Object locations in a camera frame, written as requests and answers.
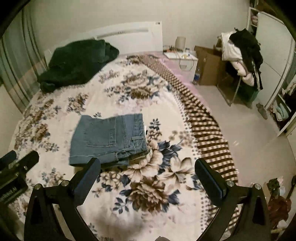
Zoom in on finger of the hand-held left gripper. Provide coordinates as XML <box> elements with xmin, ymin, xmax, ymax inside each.
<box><xmin>7</xmin><ymin>150</ymin><xmax>40</xmax><ymax>177</ymax></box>
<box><xmin>0</xmin><ymin>151</ymin><xmax>17</xmax><ymax>169</ymax></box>

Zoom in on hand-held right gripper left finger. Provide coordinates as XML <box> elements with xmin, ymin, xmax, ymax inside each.
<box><xmin>24</xmin><ymin>157</ymin><xmax>101</xmax><ymax>241</ymax></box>

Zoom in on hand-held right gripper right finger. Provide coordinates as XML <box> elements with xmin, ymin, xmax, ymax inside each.
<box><xmin>195</xmin><ymin>158</ymin><xmax>271</xmax><ymax>241</ymax></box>

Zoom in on large blue jeans pants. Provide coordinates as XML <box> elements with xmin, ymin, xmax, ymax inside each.
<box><xmin>69</xmin><ymin>113</ymin><xmax>149</xmax><ymax>166</ymax></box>

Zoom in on folded blue jeans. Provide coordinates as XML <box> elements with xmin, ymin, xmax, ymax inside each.
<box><xmin>100</xmin><ymin>153</ymin><xmax>149</xmax><ymax>167</ymax></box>

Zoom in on brown checkered blanket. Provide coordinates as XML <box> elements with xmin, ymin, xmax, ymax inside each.
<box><xmin>126</xmin><ymin>53</ymin><xmax>240</xmax><ymax>232</ymax></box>

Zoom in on floral covered bed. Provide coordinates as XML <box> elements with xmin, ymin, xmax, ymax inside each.
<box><xmin>9</xmin><ymin>52</ymin><xmax>238</xmax><ymax>241</ymax></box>

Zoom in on dark red cloth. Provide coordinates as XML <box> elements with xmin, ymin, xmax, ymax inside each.
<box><xmin>267</xmin><ymin>177</ymin><xmax>292</xmax><ymax>223</ymax></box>

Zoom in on grey slipper on floor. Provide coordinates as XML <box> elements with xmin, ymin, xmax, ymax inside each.
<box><xmin>256</xmin><ymin>103</ymin><xmax>269</xmax><ymax>120</ymax></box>

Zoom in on chair with metal legs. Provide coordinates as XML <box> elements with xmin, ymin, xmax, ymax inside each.
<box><xmin>217</xmin><ymin>75</ymin><xmax>258</xmax><ymax>107</ymax></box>

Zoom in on green storage box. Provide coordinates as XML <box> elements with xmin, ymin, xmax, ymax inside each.
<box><xmin>240</xmin><ymin>89</ymin><xmax>258</xmax><ymax>103</ymax></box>

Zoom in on green striped curtain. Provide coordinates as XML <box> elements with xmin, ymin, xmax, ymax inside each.
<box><xmin>0</xmin><ymin>9</ymin><xmax>47</xmax><ymax>110</ymax></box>

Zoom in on plastic bottle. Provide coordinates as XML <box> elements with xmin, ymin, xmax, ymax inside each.
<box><xmin>193</xmin><ymin>67</ymin><xmax>201</xmax><ymax>85</ymax></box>

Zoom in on dark green plush blanket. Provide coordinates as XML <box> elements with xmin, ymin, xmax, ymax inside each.
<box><xmin>37</xmin><ymin>39</ymin><xmax>120</xmax><ymax>92</ymax></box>

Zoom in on pink bed sheet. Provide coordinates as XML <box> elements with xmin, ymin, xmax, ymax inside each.
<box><xmin>148</xmin><ymin>51</ymin><xmax>211</xmax><ymax>112</ymax></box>

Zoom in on large cardboard box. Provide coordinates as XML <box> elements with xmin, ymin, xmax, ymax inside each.
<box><xmin>194</xmin><ymin>46</ymin><xmax>226</xmax><ymax>86</ymax></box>

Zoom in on white nightstand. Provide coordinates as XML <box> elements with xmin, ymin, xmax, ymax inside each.
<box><xmin>163</xmin><ymin>51</ymin><xmax>199</xmax><ymax>70</ymax></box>

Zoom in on pile of white clothes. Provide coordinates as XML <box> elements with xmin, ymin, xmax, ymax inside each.
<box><xmin>220</xmin><ymin>32</ymin><xmax>255</xmax><ymax>87</ymax></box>

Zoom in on black garment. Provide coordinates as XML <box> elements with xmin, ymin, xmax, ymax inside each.
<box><xmin>229</xmin><ymin>28</ymin><xmax>264</xmax><ymax>90</ymax></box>

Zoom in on white bedside lamp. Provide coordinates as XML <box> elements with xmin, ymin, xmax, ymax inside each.
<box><xmin>175</xmin><ymin>36</ymin><xmax>187</xmax><ymax>50</ymax></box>

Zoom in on white wardrobe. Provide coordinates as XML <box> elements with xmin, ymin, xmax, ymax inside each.
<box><xmin>246</xmin><ymin>6</ymin><xmax>296</xmax><ymax>138</ymax></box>

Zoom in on white bed headboard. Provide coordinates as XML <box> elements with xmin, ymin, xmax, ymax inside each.
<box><xmin>44</xmin><ymin>21</ymin><xmax>163</xmax><ymax>67</ymax></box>

